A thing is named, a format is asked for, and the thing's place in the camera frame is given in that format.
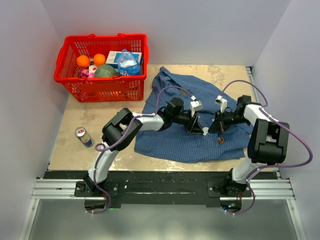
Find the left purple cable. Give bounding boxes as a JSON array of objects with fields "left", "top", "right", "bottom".
[{"left": 87, "top": 85, "right": 196, "bottom": 215}]

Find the blue plastic bag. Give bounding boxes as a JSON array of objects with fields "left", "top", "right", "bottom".
[{"left": 116, "top": 49, "right": 141, "bottom": 76}]

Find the blue checkered shirt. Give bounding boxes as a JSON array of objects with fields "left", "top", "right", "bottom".
[{"left": 134, "top": 67, "right": 253, "bottom": 163}]

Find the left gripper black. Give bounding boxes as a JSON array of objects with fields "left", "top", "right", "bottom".
[{"left": 172, "top": 109, "right": 204, "bottom": 135}]

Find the green melon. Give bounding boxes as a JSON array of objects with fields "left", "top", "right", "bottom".
[{"left": 94, "top": 64, "right": 118, "bottom": 78}]

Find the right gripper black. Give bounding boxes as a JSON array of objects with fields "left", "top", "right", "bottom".
[{"left": 208, "top": 109, "right": 250, "bottom": 132}]

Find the purple cable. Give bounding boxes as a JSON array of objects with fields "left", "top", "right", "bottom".
[
  {"left": 219, "top": 79, "right": 314, "bottom": 216},
  {"left": 87, "top": 85, "right": 196, "bottom": 215}
]

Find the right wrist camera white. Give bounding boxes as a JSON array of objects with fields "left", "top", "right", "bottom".
[{"left": 215, "top": 95, "right": 228, "bottom": 113}]

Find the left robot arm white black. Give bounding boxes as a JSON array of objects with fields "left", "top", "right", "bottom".
[{"left": 83, "top": 97, "right": 204, "bottom": 196}]

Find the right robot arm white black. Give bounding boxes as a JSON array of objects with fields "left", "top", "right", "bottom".
[{"left": 208, "top": 95, "right": 289, "bottom": 197}]

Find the orange fruit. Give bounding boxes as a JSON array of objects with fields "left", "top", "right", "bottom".
[
  {"left": 76, "top": 55, "right": 91, "bottom": 68},
  {"left": 93, "top": 53, "right": 107, "bottom": 67}
]

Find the red plastic shopping basket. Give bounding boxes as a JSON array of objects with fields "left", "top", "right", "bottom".
[{"left": 53, "top": 33, "right": 149, "bottom": 103}]

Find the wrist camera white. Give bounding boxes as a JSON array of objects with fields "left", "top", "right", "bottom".
[
  {"left": 215, "top": 95, "right": 228, "bottom": 113},
  {"left": 190, "top": 100, "right": 203, "bottom": 117}
]

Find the orange fruit right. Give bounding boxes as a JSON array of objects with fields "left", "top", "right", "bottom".
[{"left": 93, "top": 53, "right": 107, "bottom": 67}]

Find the blue silver drink can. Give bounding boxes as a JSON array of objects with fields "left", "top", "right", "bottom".
[{"left": 74, "top": 126, "right": 94, "bottom": 148}]

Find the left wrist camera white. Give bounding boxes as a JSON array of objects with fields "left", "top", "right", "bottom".
[{"left": 190, "top": 100, "right": 203, "bottom": 117}]

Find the orange fruit left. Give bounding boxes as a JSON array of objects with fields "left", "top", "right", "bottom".
[{"left": 76, "top": 55, "right": 91, "bottom": 68}]

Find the small orange brown brooch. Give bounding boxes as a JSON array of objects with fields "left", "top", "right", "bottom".
[{"left": 218, "top": 136, "right": 224, "bottom": 144}]

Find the pink snack packet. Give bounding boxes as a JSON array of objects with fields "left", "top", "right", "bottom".
[{"left": 80, "top": 65, "right": 97, "bottom": 78}]

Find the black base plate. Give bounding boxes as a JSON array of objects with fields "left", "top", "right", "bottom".
[{"left": 33, "top": 170, "right": 291, "bottom": 211}]

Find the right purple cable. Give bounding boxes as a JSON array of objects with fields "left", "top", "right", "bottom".
[{"left": 219, "top": 79, "right": 314, "bottom": 216}]

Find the white blue carton box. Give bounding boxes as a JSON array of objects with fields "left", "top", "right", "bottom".
[{"left": 105, "top": 50, "right": 142, "bottom": 69}]

